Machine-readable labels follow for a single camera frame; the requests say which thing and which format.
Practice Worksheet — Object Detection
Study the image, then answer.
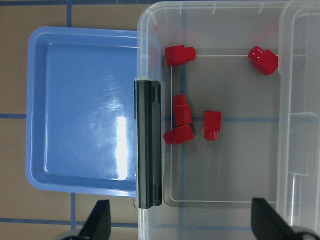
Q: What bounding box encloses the red block near latch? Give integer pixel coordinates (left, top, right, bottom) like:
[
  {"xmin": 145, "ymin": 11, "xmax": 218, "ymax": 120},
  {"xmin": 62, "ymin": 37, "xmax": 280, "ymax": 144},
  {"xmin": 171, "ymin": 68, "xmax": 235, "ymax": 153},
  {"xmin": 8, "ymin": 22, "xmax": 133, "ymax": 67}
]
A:
[{"xmin": 165, "ymin": 45, "xmax": 196, "ymax": 67}]

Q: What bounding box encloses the red block carried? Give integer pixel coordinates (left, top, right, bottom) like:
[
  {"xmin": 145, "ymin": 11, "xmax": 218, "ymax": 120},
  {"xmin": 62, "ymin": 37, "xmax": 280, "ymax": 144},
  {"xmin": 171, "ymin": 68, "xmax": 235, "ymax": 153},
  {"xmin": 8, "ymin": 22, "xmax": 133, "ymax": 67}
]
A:
[{"xmin": 203, "ymin": 110, "xmax": 222, "ymax": 141}]

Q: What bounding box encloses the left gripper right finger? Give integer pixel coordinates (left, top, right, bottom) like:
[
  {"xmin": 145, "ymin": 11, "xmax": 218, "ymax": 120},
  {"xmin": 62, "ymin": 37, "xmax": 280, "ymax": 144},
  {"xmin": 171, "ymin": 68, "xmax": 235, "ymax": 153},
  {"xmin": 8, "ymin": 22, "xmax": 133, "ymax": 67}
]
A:
[{"xmin": 250, "ymin": 197, "xmax": 296, "ymax": 240}]

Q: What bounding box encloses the red block middle lower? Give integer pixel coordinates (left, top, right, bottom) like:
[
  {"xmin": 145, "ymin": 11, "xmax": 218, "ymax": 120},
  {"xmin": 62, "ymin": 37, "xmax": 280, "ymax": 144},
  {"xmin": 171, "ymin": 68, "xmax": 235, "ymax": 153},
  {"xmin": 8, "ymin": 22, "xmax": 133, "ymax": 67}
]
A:
[{"xmin": 163, "ymin": 124, "xmax": 194, "ymax": 145}]

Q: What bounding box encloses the red block far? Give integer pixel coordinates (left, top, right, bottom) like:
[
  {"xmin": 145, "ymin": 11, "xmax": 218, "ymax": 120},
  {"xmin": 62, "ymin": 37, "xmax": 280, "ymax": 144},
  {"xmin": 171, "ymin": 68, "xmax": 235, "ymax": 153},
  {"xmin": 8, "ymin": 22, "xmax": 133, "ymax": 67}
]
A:
[{"xmin": 248, "ymin": 46, "xmax": 278, "ymax": 76}]

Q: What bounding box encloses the blue plastic tray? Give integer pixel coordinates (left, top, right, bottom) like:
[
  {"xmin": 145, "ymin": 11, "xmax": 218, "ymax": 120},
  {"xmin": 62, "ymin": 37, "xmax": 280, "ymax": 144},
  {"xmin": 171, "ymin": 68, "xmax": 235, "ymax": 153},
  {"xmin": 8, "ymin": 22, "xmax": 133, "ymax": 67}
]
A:
[{"xmin": 25, "ymin": 26, "xmax": 137, "ymax": 197}]

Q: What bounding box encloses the clear plastic storage box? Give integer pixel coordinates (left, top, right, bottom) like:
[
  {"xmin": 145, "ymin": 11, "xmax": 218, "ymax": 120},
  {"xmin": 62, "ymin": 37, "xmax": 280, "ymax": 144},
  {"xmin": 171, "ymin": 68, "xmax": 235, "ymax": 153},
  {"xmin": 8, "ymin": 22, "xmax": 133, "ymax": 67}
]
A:
[{"xmin": 136, "ymin": 0, "xmax": 291, "ymax": 240}]

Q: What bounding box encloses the clear plastic box lid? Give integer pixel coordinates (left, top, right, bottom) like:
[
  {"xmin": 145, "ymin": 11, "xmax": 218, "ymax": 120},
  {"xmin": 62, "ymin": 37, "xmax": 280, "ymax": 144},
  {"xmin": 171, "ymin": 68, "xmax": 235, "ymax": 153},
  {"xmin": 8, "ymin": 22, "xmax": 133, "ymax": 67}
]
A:
[{"xmin": 276, "ymin": 0, "xmax": 320, "ymax": 234}]

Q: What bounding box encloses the black box latch handle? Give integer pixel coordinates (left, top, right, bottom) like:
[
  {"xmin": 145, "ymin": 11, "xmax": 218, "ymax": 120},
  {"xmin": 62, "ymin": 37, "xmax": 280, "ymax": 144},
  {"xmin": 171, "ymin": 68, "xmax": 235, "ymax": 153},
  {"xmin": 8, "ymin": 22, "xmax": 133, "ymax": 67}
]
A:
[{"xmin": 134, "ymin": 80, "xmax": 162, "ymax": 209}]

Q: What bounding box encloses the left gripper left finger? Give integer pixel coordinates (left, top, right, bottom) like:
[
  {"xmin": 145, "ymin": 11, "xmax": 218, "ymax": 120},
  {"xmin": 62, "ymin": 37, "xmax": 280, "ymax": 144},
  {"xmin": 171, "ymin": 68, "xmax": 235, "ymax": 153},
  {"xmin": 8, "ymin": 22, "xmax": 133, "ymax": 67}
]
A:
[{"xmin": 78, "ymin": 200, "xmax": 111, "ymax": 240}]

